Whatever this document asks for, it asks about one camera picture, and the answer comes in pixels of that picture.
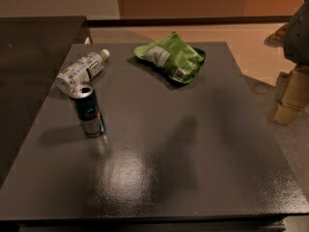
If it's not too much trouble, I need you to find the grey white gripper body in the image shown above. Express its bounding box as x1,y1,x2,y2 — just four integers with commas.
264,0,309,66

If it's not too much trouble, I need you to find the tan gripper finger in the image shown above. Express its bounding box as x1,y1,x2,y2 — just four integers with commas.
272,65,309,125

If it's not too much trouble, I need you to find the green rice chip bag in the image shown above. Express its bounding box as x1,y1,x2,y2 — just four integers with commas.
133,32,206,85

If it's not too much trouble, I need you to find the blue silver redbull can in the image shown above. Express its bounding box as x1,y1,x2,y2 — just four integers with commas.
69,82,104,137

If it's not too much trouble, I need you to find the clear plastic water bottle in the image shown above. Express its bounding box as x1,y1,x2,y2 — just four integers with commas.
55,49,110,94

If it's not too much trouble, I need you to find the dark side cabinet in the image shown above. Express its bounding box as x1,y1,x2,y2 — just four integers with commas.
0,15,92,187

